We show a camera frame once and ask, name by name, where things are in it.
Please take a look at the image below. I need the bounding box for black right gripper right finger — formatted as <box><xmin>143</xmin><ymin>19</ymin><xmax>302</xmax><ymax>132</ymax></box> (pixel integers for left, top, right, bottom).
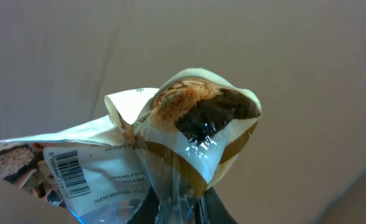
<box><xmin>195</xmin><ymin>187</ymin><xmax>238</xmax><ymax>224</ymax></box>

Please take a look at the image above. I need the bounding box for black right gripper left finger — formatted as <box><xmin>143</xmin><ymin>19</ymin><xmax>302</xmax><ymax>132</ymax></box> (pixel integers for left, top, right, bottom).
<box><xmin>126</xmin><ymin>187</ymin><xmax>159</xmax><ymax>224</ymax></box>

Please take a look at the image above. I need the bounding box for brown cookie bag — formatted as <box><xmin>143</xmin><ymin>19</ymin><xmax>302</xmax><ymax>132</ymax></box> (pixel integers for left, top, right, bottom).
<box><xmin>0</xmin><ymin>68</ymin><xmax>261</xmax><ymax>223</ymax></box>

